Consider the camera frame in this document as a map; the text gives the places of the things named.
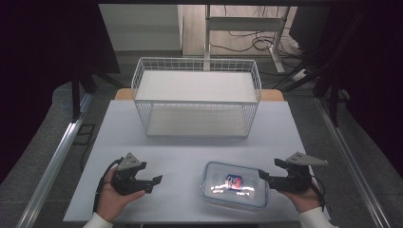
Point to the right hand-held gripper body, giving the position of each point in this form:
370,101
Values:
293,180

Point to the dark curtain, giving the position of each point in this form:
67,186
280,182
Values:
38,63
380,79

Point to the white metal desk frame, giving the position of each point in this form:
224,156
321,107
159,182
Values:
244,23

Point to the red and blue small packet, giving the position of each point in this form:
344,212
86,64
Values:
234,182

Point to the clear plastic lidded container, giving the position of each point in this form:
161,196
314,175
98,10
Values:
218,196

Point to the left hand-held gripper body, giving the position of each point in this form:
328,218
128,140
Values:
125,180

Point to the black tripod stand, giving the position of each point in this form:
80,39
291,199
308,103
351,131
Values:
332,101

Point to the wooden table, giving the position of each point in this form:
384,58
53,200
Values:
122,95

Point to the aluminium rail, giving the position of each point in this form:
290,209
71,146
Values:
53,164
351,164

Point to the person's left hand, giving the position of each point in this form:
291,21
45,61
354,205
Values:
111,202

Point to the white power strip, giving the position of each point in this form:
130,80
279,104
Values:
299,75

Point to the white cabinet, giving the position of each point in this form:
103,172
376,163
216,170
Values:
142,28

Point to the person's right hand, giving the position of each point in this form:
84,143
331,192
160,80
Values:
304,199

